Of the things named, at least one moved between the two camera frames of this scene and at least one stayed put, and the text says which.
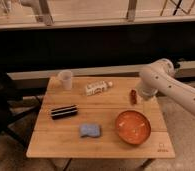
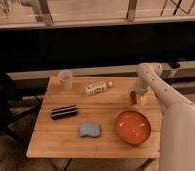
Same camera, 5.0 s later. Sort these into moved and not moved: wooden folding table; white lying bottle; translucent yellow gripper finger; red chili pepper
Moved: translucent yellow gripper finger
Not moved: red chili pepper; wooden folding table; white lying bottle
